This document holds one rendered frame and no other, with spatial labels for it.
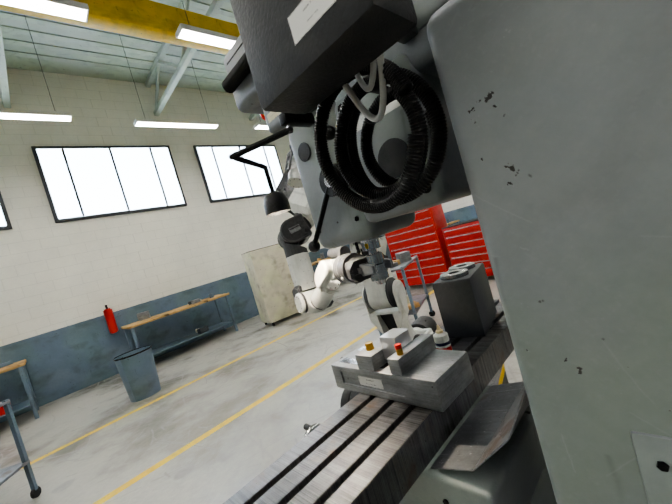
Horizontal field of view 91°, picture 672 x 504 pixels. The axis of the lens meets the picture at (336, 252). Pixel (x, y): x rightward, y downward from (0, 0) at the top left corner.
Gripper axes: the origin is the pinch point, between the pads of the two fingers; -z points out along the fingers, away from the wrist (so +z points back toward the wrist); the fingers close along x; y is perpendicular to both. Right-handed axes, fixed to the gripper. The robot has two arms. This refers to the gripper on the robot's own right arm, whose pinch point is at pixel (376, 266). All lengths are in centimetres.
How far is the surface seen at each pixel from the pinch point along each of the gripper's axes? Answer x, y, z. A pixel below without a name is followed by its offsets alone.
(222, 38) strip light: 88, -301, 360
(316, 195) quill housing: -10.6, -21.0, 0.6
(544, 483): 10, 51, -25
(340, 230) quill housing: -9.2, -11.3, -3.9
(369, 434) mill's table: -18.7, 31.4, -9.6
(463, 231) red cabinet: 379, 41, 323
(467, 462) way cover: -7.3, 36.7, -23.9
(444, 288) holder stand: 27.2, 15.1, 8.5
